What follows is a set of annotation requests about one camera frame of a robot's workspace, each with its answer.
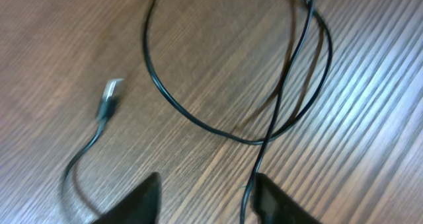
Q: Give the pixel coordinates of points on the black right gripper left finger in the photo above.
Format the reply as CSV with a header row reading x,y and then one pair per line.
x,y
141,206

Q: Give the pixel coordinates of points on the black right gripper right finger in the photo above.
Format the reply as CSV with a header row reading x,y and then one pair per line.
x,y
273,206

